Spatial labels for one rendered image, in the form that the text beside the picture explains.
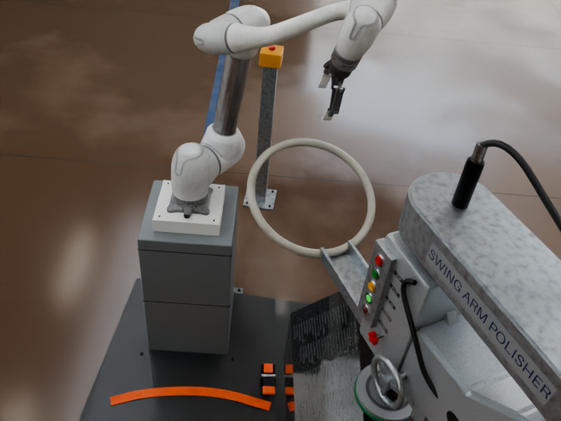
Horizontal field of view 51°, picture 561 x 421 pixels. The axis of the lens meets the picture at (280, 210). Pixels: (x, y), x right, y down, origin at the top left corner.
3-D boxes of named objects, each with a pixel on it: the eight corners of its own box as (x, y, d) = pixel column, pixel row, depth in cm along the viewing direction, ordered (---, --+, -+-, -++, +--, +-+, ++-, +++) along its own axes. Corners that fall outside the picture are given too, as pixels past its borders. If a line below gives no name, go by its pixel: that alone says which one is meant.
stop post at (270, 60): (276, 191, 401) (291, 43, 329) (272, 210, 386) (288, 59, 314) (247, 187, 402) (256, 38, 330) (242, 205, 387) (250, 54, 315)
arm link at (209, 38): (219, 22, 196) (245, 12, 205) (181, 24, 207) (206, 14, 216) (229, 62, 202) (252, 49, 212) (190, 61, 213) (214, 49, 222)
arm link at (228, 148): (189, 166, 263) (220, 145, 278) (217, 185, 258) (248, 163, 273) (214, 5, 210) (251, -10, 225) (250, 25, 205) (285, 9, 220)
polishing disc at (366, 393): (433, 403, 192) (434, 402, 192) (382, 433, 183) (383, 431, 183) (392, 354, 205) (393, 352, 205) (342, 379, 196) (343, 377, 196)
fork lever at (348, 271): (472, 414, 170) (477, 405, 166) (416, 437, 163) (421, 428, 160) (356, 246, 214) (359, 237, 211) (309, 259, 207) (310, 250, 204)
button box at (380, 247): (378, 326, 169) (400, 258, 150) (370, 328, 168) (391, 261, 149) (365, 305, 174) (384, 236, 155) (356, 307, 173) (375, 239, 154)
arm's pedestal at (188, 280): (136, 358, 295) (121, 246, 242) (154, 282, 333) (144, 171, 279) (236, 365, 298) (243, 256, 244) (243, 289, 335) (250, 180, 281)
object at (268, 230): (394, 240, 218) (397, 238, 215) (272, 274, 201) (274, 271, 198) (344, 131, 235) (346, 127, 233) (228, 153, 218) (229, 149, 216)
